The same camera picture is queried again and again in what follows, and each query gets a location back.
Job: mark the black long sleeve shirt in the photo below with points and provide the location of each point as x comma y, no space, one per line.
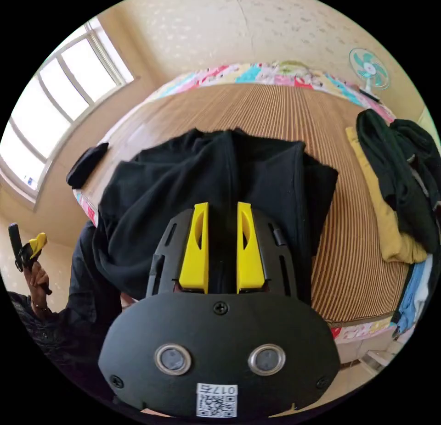
193,177

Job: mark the person's body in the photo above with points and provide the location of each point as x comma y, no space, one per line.
82,294

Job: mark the teal electric fan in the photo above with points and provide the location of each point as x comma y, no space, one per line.
368,68

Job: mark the pile of clothes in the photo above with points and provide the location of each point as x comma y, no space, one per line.
396,177

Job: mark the person's left hand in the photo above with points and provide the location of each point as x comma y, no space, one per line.
38,277

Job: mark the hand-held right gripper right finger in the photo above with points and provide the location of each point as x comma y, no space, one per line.
248,265

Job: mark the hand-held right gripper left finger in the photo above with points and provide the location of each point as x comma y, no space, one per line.
197,263

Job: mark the window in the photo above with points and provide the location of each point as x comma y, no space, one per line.
51,108

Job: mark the bed with woven mat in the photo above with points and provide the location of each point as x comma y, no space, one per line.
262,111

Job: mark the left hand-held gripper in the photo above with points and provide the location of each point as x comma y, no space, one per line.
27,258

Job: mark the small black folded cloth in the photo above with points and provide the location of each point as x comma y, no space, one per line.
86,165

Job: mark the person's left forearm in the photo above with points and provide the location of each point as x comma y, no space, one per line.
32,320

